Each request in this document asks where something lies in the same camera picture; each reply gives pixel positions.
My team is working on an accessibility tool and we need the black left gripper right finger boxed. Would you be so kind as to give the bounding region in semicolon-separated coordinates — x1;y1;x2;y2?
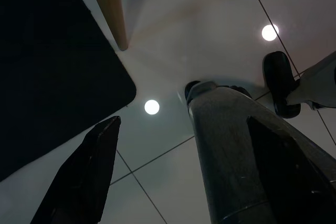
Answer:
246;115;336;224

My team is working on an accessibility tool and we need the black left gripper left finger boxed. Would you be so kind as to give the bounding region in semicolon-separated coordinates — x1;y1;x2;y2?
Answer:
30;115;122;224

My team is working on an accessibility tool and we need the grey left robot leg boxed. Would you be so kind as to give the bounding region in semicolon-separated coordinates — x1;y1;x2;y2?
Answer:
187;81;336;224

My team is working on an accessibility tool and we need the grey robot leg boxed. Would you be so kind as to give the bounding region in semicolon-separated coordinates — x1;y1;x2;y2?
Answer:
285;50;336;111
187;81;336;224

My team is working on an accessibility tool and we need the grey right robot leg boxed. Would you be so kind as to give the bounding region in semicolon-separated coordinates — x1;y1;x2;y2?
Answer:
285;50;336;111

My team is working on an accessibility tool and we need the black right robot foot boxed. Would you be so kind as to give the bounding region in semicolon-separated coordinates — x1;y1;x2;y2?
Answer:
262;50;302;119

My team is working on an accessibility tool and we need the black robot foot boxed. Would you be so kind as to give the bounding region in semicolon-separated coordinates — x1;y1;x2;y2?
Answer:
184;80;253;104
262;50;302;119

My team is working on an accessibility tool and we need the black floor mat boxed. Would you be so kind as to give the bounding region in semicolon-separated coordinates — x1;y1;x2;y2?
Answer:
0;0;137;183

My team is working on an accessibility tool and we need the black left robot foot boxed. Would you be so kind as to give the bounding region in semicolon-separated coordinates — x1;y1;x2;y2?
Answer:
184;80;253;104

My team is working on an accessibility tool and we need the wooden dining table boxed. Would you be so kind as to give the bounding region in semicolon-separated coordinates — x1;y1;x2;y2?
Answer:
83;0;129;51

